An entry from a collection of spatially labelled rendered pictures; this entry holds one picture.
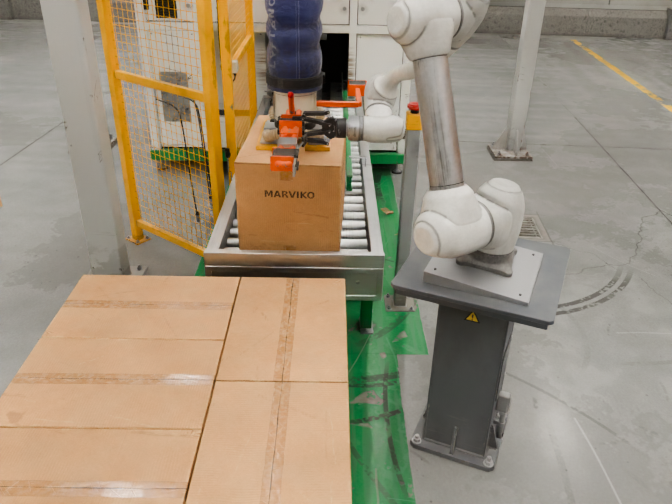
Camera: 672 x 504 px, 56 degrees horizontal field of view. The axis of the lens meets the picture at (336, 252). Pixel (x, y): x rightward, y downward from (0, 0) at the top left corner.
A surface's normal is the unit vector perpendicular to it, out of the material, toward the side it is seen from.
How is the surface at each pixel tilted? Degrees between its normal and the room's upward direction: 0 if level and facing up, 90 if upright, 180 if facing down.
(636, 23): 90
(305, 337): 0
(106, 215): 90
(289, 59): 75
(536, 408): 0
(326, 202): 90
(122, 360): 0
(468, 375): 90
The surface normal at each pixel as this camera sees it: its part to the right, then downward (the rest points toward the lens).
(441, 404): -0.40, 0.44
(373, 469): 0.02, -0.88
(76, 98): 0.00, 0.48
